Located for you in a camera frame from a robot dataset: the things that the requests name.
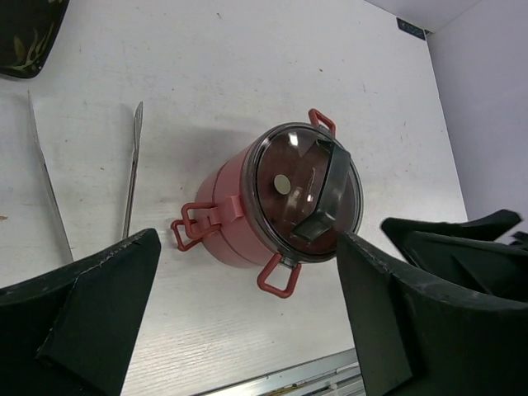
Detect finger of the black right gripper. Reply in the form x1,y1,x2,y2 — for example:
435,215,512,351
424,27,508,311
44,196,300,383
381,210,527,303

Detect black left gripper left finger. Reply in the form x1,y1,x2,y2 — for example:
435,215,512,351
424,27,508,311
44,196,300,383
1,229,161,395

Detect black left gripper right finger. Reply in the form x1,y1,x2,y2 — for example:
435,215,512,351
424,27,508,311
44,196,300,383
337,234,527,395

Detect stainless steel tongs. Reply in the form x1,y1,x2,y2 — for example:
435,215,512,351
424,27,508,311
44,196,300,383
28,101,144,263

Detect grey lid with handle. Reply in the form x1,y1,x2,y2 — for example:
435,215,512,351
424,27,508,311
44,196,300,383
241,108,364,299

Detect dark red lid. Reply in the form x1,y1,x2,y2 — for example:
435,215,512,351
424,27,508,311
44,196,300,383
257,132,337,255

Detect pink steel-lined bowl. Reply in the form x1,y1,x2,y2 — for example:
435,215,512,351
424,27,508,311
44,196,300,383
170,219,277,268
180,148,263,244

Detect black patterned square plate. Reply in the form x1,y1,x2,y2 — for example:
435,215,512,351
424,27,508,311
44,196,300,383
0,0,69,79

